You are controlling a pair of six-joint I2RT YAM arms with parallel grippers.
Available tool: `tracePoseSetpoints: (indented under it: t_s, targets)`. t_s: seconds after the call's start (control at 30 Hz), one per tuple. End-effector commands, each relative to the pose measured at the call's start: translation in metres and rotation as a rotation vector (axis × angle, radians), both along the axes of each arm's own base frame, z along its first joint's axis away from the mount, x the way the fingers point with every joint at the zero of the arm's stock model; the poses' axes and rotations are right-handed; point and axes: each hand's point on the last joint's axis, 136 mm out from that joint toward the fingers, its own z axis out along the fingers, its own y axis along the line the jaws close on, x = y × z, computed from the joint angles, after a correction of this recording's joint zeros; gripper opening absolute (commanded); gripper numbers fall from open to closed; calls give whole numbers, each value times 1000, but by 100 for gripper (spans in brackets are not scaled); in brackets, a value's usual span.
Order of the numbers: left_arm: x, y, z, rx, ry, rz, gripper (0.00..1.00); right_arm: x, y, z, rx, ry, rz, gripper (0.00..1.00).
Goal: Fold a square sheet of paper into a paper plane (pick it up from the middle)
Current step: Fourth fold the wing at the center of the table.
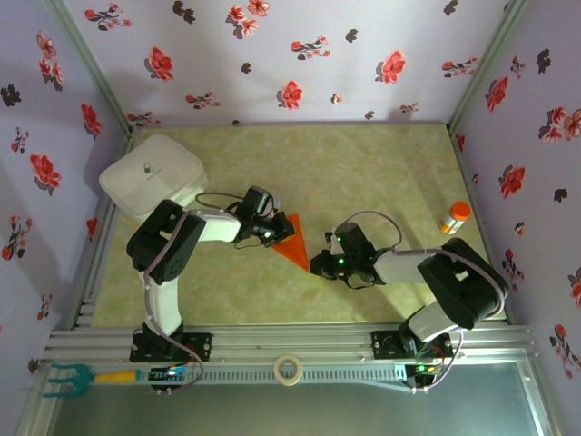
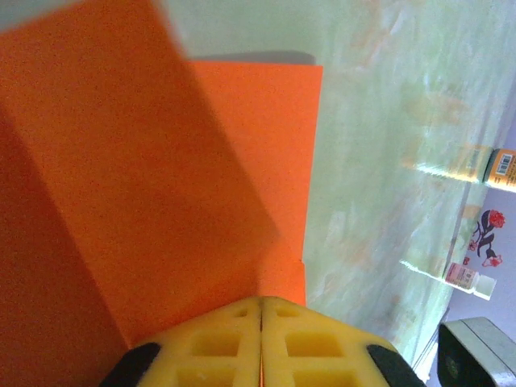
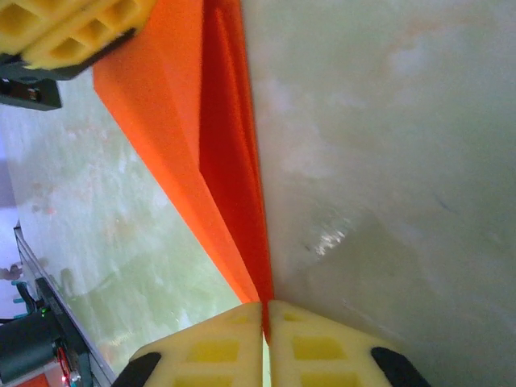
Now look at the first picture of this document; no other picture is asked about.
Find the orange paper sheet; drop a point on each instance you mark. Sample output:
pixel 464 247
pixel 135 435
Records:
pixel 297 254

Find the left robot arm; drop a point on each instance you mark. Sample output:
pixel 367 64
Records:
pixel 163 302

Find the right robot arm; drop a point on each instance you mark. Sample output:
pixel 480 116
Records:
pixel 458 290

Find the grey metal sheet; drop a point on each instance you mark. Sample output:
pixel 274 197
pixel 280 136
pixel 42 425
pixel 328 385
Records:
pixel 295 413

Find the small bottle with orange cap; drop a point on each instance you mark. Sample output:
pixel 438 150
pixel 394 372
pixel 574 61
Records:
pixel 456 211

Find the white tape roll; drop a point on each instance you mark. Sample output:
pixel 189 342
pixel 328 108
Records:
pixel 278 371

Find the white plastic lidded box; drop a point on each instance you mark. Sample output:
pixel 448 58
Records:
pixel 150 168

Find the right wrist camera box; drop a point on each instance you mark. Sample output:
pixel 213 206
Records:
pixel 337 245

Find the aluminium mounting rail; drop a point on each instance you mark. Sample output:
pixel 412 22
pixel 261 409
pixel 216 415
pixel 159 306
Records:
pixel 295 340

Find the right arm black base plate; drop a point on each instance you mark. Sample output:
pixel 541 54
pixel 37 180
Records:
pixel 386 345

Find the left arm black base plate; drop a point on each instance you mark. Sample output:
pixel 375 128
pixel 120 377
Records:
pixel 199 345

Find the aluminium corner post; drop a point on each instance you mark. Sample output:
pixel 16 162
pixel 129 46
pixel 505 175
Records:
pixel 93 68
pixel 486 68

